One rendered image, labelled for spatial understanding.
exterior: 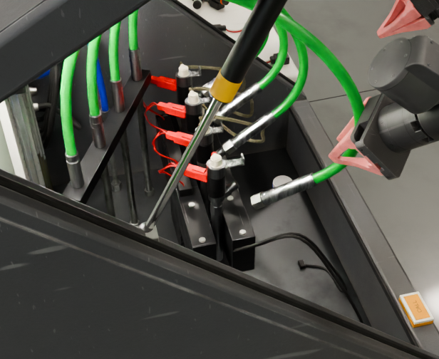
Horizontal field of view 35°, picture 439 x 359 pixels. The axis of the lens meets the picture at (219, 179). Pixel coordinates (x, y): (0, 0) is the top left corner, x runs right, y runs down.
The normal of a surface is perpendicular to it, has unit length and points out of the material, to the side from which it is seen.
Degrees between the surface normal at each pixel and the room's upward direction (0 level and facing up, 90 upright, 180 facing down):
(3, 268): 90
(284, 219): 0
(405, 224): 0
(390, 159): 45
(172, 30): 90
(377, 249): 0
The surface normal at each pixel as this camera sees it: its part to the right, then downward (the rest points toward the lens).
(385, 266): -0.01, -0.73
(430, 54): 0.49, -0.28
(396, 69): -0.80, -0.43
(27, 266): 0.23, 0.66
